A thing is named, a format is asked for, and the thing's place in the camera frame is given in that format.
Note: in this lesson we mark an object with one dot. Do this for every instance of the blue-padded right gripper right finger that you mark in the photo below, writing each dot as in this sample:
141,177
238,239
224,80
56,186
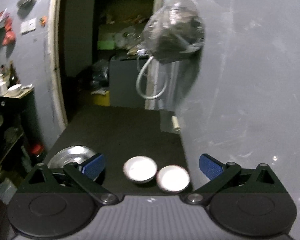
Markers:
210,166

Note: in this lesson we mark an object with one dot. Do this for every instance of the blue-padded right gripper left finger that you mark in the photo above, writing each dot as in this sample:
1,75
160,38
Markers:
93,166

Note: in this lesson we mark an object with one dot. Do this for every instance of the steel plate without sticker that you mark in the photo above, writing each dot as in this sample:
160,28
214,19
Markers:
73,154

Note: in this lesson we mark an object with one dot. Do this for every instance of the white bowl red rim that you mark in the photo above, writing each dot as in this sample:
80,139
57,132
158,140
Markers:
173,179
140,169

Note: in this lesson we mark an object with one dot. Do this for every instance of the yellow bin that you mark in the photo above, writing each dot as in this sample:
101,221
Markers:
100,97

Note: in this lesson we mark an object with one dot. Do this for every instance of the black garbage bag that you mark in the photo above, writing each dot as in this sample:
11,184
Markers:
100,74

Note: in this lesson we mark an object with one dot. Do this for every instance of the dark grey cabinet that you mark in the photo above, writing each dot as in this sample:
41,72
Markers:
123,72

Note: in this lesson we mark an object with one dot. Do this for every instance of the wooden side shelf table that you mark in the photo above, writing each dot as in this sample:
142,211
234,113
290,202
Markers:
24,91

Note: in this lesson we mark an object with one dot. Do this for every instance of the white ceramic bowl on shelf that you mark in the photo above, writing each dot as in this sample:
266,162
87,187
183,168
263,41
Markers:
15,90

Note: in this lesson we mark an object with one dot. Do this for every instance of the dark glass bottle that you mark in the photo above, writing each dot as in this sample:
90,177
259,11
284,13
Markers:
13,80

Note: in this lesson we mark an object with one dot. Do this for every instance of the white squat bottle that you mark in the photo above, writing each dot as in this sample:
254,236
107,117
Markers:
3,87

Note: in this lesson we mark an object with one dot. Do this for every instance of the green box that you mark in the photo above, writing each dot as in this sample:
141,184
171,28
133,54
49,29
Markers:
106,45

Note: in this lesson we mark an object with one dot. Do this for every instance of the hanging clear plastic bag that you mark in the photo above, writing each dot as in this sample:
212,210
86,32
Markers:
174,32

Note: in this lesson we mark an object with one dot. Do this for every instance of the cleaver with cream handle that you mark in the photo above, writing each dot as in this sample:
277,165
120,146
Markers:
169,122

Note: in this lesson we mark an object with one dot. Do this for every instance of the red plastic bag on wall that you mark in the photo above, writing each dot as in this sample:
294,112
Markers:
10,36

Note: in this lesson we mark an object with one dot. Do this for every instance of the white wall switch plate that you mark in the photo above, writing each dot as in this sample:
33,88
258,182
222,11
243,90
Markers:
28,26

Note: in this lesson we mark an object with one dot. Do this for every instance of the orange wall hook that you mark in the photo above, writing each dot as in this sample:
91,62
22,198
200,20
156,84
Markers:
43,21

